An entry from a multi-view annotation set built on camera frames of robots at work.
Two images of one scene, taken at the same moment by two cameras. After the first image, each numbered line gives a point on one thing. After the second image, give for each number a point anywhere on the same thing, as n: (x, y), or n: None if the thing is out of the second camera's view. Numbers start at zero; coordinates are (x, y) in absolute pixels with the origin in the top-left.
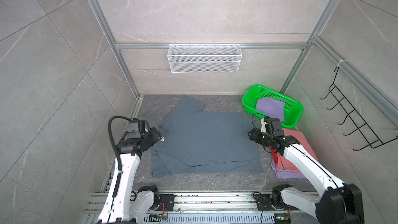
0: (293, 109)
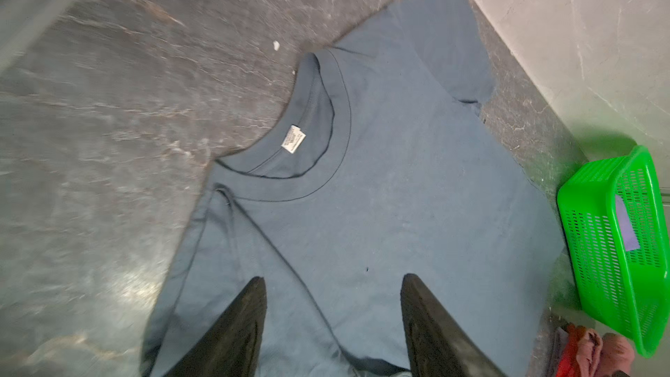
0: (628, 290)
